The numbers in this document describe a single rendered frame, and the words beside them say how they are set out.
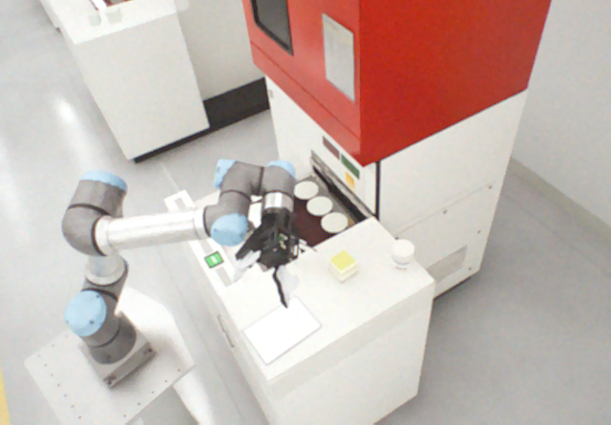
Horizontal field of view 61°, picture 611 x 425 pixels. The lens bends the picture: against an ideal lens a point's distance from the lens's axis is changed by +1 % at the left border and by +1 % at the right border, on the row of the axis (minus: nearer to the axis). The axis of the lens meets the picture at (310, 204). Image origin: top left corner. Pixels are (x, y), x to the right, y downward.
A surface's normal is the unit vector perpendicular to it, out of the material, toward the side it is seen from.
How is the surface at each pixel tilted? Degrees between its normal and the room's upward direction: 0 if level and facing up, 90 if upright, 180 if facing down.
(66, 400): 0
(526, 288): 0
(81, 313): 11
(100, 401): 0
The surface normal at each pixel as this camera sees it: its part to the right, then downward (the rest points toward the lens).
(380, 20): 0.51, 0.59
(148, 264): -0.08, -0.68
